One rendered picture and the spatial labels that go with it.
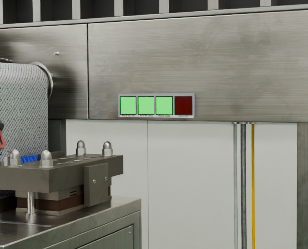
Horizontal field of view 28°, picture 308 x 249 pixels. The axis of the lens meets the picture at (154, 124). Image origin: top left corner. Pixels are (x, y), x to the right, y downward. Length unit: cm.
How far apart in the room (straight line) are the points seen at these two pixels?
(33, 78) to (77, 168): 33
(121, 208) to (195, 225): 260
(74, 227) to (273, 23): 75
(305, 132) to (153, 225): 279
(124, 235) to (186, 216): 257
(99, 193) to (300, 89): 63
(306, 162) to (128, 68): 60
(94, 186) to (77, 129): 300
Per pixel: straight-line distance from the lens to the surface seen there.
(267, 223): 422
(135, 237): 192
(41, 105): 190
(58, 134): 202
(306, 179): 188
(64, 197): 168
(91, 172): 173
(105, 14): 202
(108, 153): 190
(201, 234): 439
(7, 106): 177
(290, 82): 170
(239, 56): 174
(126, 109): 187
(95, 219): 169
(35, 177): 162
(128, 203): 185
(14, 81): 180
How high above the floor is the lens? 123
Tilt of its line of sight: 3 degrees down
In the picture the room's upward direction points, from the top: straight up
